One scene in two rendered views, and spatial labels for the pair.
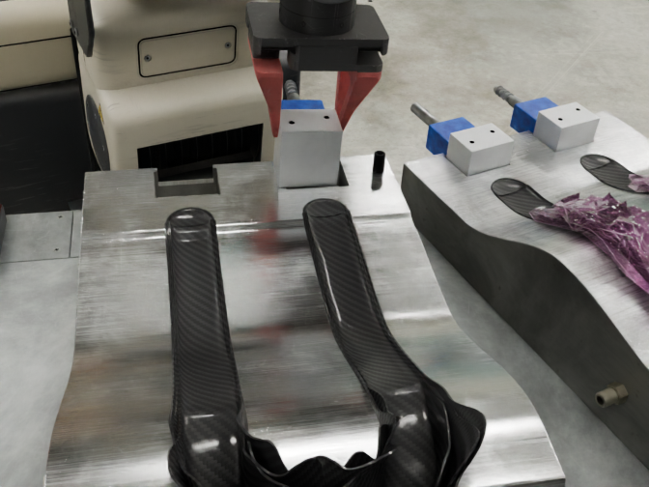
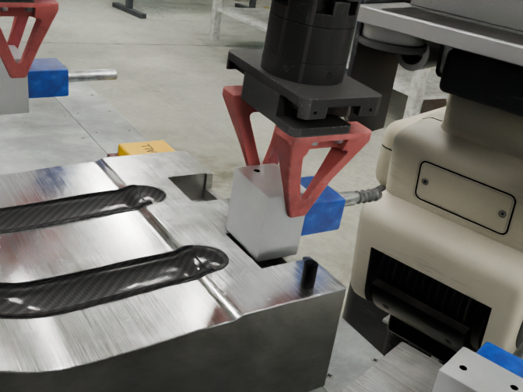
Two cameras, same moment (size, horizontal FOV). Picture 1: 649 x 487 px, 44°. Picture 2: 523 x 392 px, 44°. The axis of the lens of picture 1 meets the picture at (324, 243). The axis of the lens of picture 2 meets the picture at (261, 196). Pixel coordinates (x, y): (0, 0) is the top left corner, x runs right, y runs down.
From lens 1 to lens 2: 0.57 m
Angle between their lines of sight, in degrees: 57
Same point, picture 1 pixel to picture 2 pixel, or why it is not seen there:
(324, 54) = (257, 89)
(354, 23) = (320, 85)
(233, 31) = (511, 202)
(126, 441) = not seen: outside the picture
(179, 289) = (57, 207)
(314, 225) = (183, 259)
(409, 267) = (140, 327)
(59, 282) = not seen: hidden behind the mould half
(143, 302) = (32, 193)
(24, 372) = not seen: hidden behind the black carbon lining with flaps
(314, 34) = (263, 67)
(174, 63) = (446, 201)
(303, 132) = (245, 178)
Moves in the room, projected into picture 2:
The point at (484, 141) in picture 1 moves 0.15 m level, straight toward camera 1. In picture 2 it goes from (478, 380) to (234, 373)
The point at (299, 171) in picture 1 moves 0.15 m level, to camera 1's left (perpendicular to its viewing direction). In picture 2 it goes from (238, 222) to (191, 146)
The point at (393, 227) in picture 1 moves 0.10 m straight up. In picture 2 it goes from (206, 307) to (224, 165)
